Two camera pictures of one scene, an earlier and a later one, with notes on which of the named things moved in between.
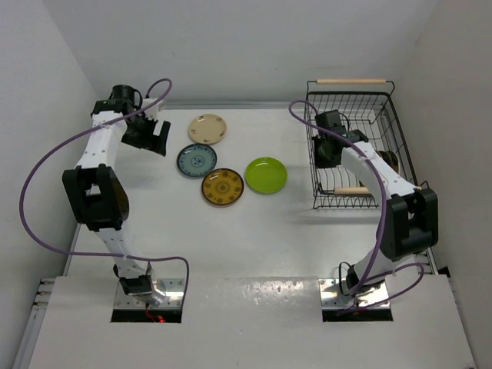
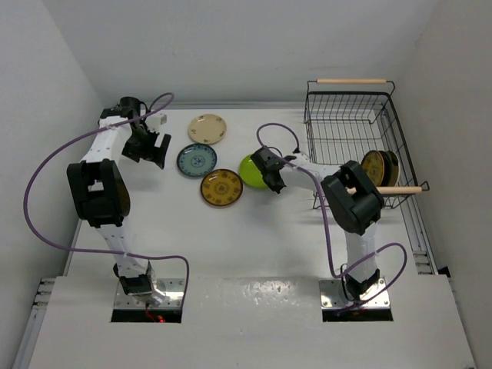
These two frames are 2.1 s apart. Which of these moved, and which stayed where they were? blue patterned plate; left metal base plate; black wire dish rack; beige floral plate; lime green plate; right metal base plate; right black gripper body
Moved: right black gripper body; lime green plate
Stayed: right metal base plate; beige floral plate; blue patterned plate; left metal base plate; black wire dish rack
